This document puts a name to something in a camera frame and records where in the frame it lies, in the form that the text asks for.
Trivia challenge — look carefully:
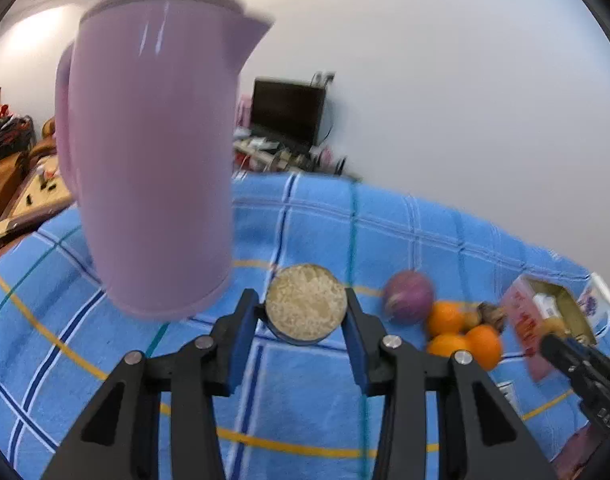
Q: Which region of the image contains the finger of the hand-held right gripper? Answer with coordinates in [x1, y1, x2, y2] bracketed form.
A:
[540, 332, 610, 432]

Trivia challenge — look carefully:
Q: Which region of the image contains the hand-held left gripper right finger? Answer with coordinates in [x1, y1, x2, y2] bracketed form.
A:
[341, 287, 558, 480]

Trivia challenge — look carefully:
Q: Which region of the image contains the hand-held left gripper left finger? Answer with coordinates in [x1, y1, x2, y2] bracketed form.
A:
[40, 287, 261, 480]

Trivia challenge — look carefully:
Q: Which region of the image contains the pink tin box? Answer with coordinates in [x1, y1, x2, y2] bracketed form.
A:
[501, 274, 598, 384]

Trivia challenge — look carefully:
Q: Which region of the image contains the round purple fruit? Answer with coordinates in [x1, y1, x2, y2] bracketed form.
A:
[383, 270, 436, 326]

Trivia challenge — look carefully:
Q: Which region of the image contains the orange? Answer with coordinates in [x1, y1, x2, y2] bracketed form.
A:
[426, 334, 472, 360]
[426, 301, 466, 337]
[464, 325, 504, 372]

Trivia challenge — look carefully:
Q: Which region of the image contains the dark fruit with dried leaves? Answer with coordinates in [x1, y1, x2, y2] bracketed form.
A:
[477, 301, 508, 334]

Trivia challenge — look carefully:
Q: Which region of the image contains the white printed carton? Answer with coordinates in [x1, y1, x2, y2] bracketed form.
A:
[577, 272, 610, 333]

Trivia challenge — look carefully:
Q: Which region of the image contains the printed paper sheet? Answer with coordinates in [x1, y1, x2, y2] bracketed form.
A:
[532, 292, 560, 320]

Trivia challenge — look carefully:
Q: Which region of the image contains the blue plaid blanket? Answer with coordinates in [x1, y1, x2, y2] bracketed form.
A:
[0, 170, 608, 480]

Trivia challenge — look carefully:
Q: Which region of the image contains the lilac plastic kettle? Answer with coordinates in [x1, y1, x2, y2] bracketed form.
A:
[54, 0, 277, 322]

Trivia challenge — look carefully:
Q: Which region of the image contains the pink box beside television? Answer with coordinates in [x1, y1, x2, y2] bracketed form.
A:
[235, 94, 253, 131]

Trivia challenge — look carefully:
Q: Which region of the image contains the black television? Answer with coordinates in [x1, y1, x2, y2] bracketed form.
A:
[249, 77, 329, 149]

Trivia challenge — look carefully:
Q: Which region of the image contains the wooden coffee table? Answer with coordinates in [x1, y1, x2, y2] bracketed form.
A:
[0, 157, 79, 239]

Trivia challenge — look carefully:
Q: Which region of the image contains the cluttered dark shelf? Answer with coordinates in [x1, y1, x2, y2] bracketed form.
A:
[0, 87, 36, 162]

